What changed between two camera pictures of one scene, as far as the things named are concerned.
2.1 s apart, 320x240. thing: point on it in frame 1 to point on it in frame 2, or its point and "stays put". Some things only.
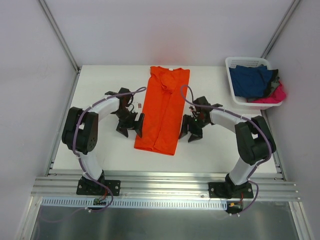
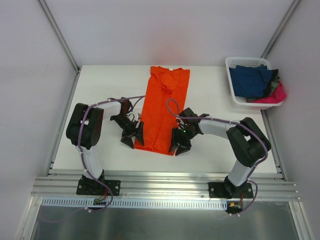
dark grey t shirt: (274, 83) stays put
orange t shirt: (164, 105) stays put
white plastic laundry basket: (246, 61) stays put
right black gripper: (191, 125) to (181, 137)
